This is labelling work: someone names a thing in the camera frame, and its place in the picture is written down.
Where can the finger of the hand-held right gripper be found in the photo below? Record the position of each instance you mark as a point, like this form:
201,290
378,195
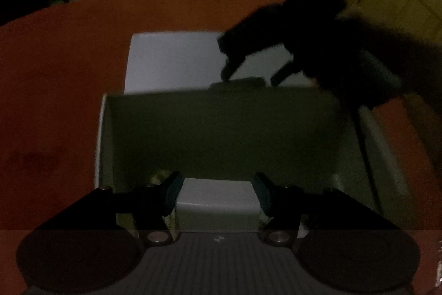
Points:
285,73
248,35

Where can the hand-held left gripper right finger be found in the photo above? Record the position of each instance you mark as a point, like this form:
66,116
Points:
263,193

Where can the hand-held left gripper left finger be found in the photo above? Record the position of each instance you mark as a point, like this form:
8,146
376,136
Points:
172,192

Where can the white oblong container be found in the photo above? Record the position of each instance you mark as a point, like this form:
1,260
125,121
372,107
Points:
217,201

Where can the white cardboard box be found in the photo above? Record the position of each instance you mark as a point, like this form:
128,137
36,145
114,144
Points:
207,129

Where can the small brown object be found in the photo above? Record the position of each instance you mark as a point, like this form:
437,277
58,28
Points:
159,176

